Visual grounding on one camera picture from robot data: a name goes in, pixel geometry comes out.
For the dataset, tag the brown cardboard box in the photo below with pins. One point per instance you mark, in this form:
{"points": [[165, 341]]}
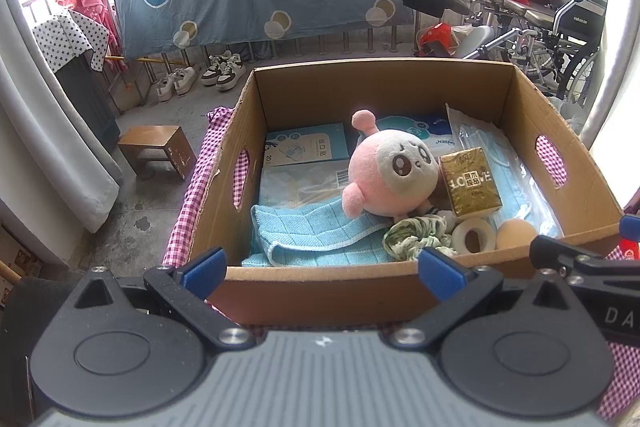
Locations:
{"points": [[325, 292]]}

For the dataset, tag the red printed packet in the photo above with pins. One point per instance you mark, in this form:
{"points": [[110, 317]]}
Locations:
{"points": [[631, 249]]}

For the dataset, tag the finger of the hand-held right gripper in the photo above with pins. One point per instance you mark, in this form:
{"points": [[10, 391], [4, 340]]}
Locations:
{"points": [[555, 252], [631, 227]]}

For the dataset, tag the white platform sneaker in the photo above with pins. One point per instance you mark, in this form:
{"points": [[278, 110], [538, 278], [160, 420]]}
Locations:
{"points": [[164, 88], [185, 79]]}

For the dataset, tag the red helmet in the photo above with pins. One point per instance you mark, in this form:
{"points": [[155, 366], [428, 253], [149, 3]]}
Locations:
{"points": [[435, 37]]}

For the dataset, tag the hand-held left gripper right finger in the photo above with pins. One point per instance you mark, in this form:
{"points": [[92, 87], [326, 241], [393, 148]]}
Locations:
{"points": [[440, 274]]}

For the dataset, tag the white tape roll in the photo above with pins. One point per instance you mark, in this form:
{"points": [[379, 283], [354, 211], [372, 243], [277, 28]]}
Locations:
{"points": [[457, 232]]}

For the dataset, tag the cotton swab packet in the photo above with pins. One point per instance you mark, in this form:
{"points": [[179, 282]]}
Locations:
{"points": [[300, 187]]}

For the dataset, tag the teal cleaning cloth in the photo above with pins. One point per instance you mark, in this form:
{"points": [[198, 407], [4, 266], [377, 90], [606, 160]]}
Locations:
{"points": [[310, 227]]}

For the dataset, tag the beige makeup sponge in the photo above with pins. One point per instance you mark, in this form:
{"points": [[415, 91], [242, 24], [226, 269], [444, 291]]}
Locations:
{"points": [[515, 234]]}

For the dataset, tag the grey white curtain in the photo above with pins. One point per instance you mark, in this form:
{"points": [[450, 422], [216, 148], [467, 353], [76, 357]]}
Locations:
{"points": [[50, 147]]}

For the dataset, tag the green scrunchie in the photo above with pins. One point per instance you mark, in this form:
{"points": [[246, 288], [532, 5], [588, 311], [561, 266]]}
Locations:
{"points": [[405, 237]]}

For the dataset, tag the polka dot cloth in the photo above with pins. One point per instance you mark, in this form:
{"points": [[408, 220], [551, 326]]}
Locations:
{"points": [[65, 34]]}

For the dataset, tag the blue face mask box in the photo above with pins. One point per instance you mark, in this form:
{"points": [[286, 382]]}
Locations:
{"points": [[305, 147]]}

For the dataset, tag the wheelchair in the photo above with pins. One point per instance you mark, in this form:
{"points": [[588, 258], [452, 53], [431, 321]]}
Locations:
{"points": [[575, 22]]}

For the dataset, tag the white and black sneaker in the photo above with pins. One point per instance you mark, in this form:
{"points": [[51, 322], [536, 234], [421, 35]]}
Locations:
{"points": [[231, 72], [212, 72]]}

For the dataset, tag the packet of blue face masks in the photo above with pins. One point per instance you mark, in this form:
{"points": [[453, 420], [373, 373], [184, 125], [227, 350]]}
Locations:
{"points": [[520, 187]]}

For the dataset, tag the pink plush toy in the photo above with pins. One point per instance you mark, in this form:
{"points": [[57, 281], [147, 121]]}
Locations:
{"points": [[380, 177]]}

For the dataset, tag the pink checkered tablecloth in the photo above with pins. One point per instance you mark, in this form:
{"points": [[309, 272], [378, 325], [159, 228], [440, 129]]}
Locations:
{"points": [[195, 187]]}

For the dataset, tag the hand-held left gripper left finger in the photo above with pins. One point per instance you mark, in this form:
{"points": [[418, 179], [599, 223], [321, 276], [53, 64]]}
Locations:
{"points": [[205, 269]]}

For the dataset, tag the blue wet wipes packet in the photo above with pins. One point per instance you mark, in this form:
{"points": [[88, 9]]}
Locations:
{"points": [[430, 129]]}

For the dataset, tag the black cushioned wooden chair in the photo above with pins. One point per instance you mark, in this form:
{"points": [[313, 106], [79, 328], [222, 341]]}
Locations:
{"points": [[30, 299]]}

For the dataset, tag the small wooden stool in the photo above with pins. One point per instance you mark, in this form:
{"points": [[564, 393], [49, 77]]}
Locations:
{"points": [[150, 137]]}

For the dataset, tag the cardboard carton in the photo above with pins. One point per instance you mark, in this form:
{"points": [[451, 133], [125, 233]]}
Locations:
{"points": [[20, 257]]}

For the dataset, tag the yellow pole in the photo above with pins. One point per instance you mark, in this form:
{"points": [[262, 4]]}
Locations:
{"points": [[145, 61]]}

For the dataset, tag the gold tissue pack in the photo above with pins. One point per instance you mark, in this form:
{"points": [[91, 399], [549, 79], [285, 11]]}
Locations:
{"points": [[470, 182]]}

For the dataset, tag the dark cabinet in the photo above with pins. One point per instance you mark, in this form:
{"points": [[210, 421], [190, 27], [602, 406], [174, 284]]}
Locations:
{"points": [[85, 102]]}

